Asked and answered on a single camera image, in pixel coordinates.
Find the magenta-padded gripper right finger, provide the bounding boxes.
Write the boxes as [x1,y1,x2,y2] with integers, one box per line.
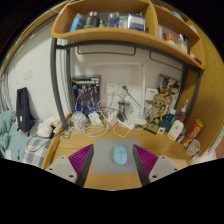
[132,143,180,187]

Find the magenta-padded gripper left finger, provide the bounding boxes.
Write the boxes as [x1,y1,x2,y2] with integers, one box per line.
[44,143,95,187]

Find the light blue computer mouse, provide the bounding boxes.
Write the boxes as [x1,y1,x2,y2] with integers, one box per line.
[113,145,128,166]

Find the white mug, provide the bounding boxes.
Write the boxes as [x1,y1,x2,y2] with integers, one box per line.
[185,138,202,158]

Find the white red-capped lotion bottle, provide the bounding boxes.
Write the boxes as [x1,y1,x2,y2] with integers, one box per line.
[167,113,187,142]

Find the clear domed plastic container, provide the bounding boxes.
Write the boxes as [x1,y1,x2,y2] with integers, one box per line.
[70,110,87,131]

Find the blue bottle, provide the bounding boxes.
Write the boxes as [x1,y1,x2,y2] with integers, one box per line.
[166,107,177,123]

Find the white power strip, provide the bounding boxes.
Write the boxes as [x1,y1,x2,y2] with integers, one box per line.
[117,119,136,131]

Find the plaid bedding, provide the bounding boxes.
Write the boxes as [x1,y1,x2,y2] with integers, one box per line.
[0,109,53,168]

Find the white charger block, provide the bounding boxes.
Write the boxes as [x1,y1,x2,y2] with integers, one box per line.
[87,111,103,127]

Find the tan toy figure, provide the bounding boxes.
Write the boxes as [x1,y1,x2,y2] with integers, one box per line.
[150,93,169,126]

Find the dark spray bottle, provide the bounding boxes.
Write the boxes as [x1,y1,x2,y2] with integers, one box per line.
[176,98,189,121]

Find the black power adapter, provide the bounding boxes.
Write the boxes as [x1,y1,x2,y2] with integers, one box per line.
[116,111,127,123]

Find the black backpack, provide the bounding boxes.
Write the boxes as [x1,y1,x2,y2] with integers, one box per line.
[15,87,35,133]

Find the stainless steel cup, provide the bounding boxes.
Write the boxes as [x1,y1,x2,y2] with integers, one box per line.
[118,99,132,116]

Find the robot model kit box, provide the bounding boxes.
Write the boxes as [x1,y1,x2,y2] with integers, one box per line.
[70,75,102,116]

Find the wooden shelf unit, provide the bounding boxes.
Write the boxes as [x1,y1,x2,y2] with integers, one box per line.
[50,0,206,70]

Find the white cable tangle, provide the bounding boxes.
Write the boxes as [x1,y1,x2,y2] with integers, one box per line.
[83,99,148,138]

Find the white wall box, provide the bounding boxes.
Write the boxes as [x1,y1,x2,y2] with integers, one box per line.
[145,87,159,101]

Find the white wall socket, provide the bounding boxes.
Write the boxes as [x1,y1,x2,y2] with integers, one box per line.
[118,83,133,96]
[105,82,119,96]

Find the grey metal desk frame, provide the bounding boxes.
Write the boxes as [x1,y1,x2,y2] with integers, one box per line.
[49,36,204,131]

